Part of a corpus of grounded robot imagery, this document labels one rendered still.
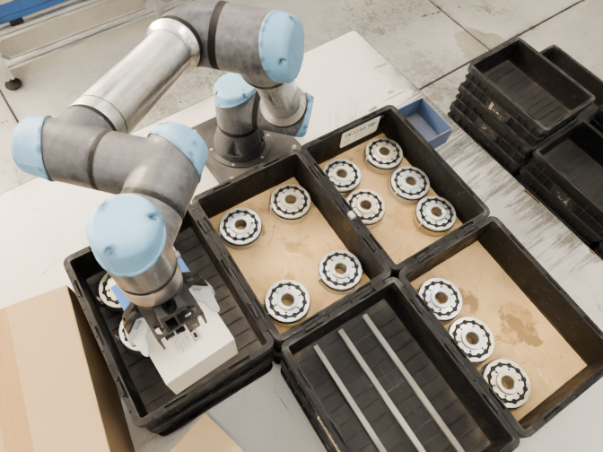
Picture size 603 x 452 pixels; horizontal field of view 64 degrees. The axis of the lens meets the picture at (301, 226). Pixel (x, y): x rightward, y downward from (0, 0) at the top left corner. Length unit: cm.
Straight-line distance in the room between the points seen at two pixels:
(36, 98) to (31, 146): 220
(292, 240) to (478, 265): 46
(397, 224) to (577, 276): 55
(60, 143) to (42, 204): 91
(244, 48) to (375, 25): 227
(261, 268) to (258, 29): 56
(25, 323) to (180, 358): 45
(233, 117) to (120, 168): 75
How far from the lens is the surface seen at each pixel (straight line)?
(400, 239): 123
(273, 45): 85
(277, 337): 100
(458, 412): 114
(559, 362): 126
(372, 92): 169
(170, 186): 55
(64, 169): 62
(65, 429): 107
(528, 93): 222
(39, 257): 145
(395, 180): 129
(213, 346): 78
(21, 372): 112
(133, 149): 58
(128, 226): 51
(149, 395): 110
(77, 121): 64
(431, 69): 291
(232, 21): 88
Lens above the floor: 189
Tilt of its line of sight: 61 degrees down
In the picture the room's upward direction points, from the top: 7 degrees clockwise
